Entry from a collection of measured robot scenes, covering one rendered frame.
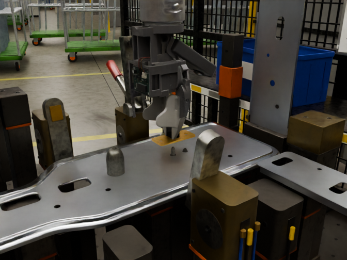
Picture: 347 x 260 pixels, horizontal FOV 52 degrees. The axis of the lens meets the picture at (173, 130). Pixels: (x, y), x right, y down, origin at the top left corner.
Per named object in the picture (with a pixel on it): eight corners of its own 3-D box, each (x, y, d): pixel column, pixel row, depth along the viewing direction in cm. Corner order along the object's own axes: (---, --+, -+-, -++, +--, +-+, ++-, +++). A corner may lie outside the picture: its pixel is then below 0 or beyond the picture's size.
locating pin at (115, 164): (112, 186, 63) (110, 152, 60) (104, 178, 65) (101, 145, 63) (128, 180, 65) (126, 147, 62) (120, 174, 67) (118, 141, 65)
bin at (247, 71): (282, 110, 88) (288, 57, 83) (213, 83, 113) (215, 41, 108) (328, 100, 95) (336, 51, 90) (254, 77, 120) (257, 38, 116)
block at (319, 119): (299, 273, 82) (323, 127, 69) (271, 254, 88) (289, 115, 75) (319, 259, 86) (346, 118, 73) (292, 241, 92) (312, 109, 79)
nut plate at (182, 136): (161, 146, 66) (161, 140, 66) (150, 140, 69) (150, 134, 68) (196, 136, 71) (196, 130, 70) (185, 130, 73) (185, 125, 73)
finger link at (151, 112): (139, 135, 70) (138, 90, 66) (164, 128, 73) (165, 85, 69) (147, 141, 67) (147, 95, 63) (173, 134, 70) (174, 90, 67)
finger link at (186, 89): (169, 114, 67) (166, 68, 64) (176, 113, 68) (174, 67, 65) (184, 120, 63) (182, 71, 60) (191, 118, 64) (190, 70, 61)
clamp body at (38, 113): (61, 273, 82) (39, 121, 69) (47, 247, 91) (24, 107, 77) (88, 261, 86) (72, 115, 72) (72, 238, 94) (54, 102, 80)
